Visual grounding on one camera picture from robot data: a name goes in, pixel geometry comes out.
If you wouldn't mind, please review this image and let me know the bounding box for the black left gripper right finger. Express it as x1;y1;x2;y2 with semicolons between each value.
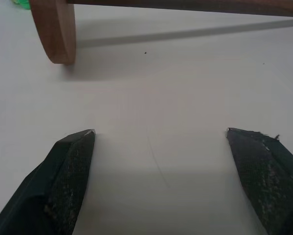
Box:
225;127;293;235

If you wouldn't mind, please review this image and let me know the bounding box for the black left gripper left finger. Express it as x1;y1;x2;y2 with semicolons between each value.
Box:
0;129;96;235

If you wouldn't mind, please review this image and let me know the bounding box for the wooden stand with rod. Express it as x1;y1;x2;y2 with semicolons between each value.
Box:
28;0;293;66

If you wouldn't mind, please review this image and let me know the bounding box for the green object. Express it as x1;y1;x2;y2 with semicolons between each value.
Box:
9;0;31;11

